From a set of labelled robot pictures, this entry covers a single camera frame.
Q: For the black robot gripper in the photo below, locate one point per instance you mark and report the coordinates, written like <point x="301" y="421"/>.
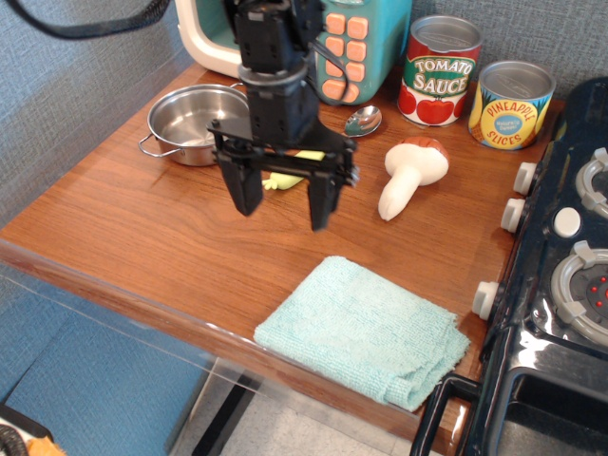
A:
<point x="281" y="119"/>

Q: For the silver steel pot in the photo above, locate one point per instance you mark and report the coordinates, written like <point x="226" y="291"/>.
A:
<point x="177" y="122"/>

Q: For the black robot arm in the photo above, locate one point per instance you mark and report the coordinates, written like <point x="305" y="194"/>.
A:
<point x="277" y="42"/>

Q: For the light blue towel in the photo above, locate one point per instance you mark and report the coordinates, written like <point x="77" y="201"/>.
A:
<point x="366" y="333"/>

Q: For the toy mushroom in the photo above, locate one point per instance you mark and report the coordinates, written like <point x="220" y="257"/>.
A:
<point x="413" y="162"/>

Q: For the teal toy microwave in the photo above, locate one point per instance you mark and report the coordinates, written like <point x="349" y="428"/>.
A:
<point x="369" y="38"/>

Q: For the tomato sauce can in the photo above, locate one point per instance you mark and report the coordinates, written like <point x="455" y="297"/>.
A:
<point x="441" y="58"/>

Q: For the pineapple slices can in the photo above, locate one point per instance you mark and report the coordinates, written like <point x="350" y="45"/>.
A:
<point x="510" y="104"/>

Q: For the black toy stove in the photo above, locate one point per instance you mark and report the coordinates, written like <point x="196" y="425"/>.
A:
<point x="543" y="384"/>

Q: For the orange object in black tray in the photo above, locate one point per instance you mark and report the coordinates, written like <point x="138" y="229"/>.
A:
<point x="20" y="435"/>

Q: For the spoon with green handle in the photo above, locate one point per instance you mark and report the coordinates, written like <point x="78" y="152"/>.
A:
<point x="362" y="122"/>

